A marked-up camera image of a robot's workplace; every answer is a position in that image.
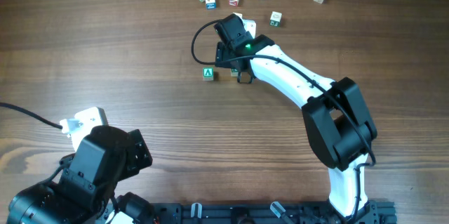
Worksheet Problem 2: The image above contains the baseball block blue side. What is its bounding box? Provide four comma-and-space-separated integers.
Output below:
205, 0, 217, 10

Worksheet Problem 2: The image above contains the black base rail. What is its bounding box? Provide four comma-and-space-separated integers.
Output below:
94, 200, 398, 224

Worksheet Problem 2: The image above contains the left camera black cable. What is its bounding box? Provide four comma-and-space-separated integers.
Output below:
0, 102, 64, 130

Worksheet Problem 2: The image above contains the green V letter block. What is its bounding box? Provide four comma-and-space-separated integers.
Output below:
203, 67, 214, 81

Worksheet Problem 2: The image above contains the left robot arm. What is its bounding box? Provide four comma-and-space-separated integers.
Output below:
7, 126, 152, 223

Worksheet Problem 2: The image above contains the green N letter block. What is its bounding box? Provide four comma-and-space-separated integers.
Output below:
231, 68, 239, 77

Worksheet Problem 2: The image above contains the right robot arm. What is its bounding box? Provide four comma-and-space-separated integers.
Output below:
214, 14, 377, 222

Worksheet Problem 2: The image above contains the white block teal side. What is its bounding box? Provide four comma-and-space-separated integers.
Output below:
269, 11, 282, 27

